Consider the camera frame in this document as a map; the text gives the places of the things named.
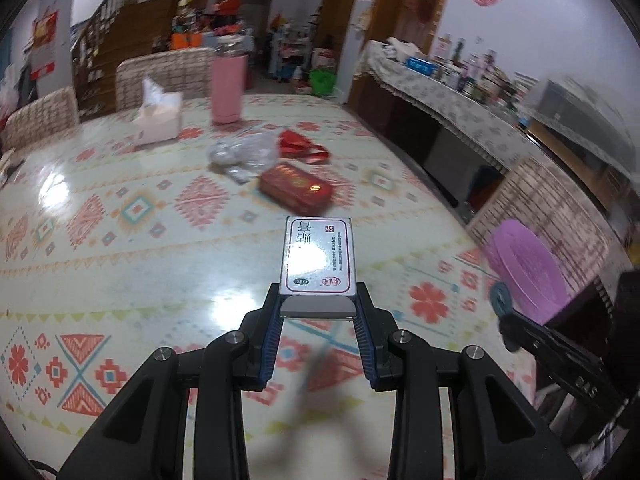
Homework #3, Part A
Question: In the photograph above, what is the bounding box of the grey white medicine box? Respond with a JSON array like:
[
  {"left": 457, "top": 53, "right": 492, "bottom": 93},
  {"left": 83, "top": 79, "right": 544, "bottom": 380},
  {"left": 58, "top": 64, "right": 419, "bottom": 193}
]
[{"left": 279, "top": 216, "right": 357, "bottom": 320}]

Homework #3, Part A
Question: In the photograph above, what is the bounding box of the patterned dining chair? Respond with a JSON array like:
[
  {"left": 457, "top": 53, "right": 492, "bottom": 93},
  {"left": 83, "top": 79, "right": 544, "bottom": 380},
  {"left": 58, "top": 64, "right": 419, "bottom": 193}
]
[{"left": 466, "top": 157, "right": 632, "bottom": 302}]

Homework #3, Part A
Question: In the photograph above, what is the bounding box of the patterned chair far left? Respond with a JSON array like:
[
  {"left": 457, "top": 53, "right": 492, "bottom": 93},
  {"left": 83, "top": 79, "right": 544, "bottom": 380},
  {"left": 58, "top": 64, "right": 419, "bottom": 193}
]
[{"left": 1, "top": 87, "right": 79, "bottom": 151}]

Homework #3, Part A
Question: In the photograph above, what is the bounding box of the patterned chair far middle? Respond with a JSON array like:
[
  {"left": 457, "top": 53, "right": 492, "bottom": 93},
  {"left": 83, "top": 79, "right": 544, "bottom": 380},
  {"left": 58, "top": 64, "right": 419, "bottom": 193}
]
[{"left": 115, "top": 48, "right": 215, "bottom": 112}]

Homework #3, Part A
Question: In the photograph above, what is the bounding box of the red box with blue pack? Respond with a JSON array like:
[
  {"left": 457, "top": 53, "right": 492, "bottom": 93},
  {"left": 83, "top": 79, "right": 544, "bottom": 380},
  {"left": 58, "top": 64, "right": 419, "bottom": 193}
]
[{"left": 258, "top": 162, "right": 334, "bottom": 216}]

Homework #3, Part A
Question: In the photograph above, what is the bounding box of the pink sleeved glass jar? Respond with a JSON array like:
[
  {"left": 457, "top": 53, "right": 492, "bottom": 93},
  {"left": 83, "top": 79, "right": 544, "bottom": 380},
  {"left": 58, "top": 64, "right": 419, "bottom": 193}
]
[{"left": 210, "top": 37, "right": 247, "bottom": 125}]

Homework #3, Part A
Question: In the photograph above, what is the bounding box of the crumpled clear plastic bag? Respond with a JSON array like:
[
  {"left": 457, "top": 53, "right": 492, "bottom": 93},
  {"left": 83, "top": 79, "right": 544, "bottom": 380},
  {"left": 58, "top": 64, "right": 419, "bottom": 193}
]
[{"left": 206, "top": 132, "right": 280, "bottom": 185}]

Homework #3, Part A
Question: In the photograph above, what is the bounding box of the purple plastic trash basket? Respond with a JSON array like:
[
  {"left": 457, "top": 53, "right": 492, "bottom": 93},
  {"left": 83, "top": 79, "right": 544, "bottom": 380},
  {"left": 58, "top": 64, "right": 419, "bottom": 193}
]
[{"left": 484, "top": 219, "right": 570, "bottom": 325}]

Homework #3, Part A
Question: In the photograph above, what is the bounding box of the white tissue box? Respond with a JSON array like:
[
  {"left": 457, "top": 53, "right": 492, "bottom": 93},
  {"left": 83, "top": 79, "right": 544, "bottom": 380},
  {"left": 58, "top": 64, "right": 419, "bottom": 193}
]
[{"left": 132, "top": 77, "right": 183, "bottom": 146}]

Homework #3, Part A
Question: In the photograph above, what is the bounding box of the red crumpled wrapper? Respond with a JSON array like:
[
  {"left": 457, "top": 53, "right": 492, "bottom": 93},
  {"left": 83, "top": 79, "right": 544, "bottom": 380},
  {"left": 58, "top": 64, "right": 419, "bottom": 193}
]
[{"left": 279, "top": 129, "right": 331, "bottom": 165}]

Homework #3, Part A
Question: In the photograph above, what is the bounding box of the sideboard with lace cloth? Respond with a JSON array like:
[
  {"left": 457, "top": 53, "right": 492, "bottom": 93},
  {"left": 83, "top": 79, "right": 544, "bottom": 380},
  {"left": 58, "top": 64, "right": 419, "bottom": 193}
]
[{"left": 348, "top": 40, "right": 639, "bottom": 222}]

